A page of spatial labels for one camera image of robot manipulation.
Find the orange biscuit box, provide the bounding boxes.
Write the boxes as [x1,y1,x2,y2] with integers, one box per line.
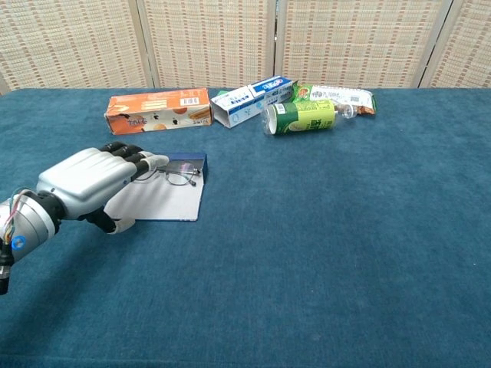
[104,87,213,136]

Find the white blue toothpaste box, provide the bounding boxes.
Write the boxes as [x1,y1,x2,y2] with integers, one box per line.
[210,75,298,130]

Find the plastic bottle green label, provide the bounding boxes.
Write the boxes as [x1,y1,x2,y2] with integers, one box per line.
[262,99,358,136]

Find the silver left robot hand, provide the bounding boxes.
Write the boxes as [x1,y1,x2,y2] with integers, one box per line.
[36,141,170,235]

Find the blue table cloth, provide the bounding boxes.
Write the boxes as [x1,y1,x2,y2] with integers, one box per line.
[0,87,491,368]

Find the grey case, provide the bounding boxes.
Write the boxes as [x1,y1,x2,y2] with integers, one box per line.
[101,152,209,222]

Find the woven bamboo screen panel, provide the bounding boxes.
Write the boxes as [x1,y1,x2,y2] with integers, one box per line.
[274,0,456,90]
[136,0,279,90]
[0,0,160,93]
[420,0,491,90]

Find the black-framed eyeglasses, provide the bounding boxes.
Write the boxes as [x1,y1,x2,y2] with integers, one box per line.
[133,160,204,189]

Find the green white snack packet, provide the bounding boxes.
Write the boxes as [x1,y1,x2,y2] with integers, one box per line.
[292,82,378,116]

